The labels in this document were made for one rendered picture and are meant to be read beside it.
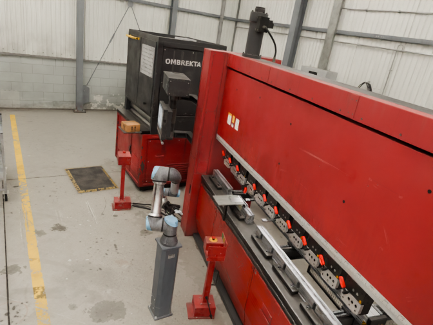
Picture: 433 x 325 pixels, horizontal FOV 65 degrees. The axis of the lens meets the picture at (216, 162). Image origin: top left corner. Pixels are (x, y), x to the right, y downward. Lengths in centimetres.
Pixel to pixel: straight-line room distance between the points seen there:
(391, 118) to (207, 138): 247
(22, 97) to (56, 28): 182
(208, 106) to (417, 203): 259
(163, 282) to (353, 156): 194
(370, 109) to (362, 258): 80
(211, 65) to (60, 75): 622
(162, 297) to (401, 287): 204
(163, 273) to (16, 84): 720
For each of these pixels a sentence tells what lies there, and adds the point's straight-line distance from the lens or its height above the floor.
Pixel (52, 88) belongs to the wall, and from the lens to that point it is 955.
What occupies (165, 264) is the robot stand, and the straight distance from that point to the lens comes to 305.
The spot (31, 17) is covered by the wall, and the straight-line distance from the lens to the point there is 932.
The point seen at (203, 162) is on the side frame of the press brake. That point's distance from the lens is 406.
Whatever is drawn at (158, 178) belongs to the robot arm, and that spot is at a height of 131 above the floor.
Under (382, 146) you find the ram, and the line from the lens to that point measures 194.
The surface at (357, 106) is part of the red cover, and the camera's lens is 206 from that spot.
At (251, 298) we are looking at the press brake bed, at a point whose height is 51.
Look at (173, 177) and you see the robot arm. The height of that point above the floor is 133.
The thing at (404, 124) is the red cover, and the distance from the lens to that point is 184.
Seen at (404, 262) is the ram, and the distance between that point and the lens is 190.
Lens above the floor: 251
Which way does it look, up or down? 21 degrees down
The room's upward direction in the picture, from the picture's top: 10 degrees clockwise
